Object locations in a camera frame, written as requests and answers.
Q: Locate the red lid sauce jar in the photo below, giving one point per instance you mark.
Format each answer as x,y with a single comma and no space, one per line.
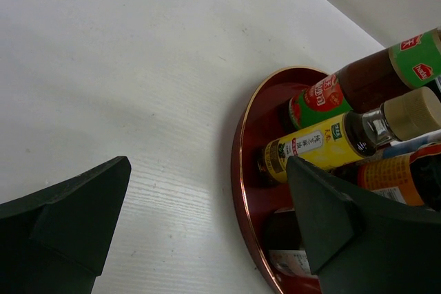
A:
412,179

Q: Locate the small yellow label bottle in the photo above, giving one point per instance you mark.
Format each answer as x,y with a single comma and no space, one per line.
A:
352,136

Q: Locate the silver lid spice jar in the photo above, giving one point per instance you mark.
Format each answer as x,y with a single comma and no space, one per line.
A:
284,245

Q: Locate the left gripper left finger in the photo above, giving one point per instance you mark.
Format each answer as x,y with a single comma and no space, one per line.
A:
56,240

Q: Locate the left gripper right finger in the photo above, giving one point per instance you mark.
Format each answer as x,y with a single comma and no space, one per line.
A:
359,242

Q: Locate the red round tray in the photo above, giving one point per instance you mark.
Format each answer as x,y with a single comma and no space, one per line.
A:
254,200

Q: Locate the green label sauce bottle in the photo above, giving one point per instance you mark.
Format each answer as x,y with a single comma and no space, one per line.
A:
366,83

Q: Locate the white blue cylinder shaker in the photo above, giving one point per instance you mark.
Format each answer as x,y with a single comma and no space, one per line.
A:
407,147

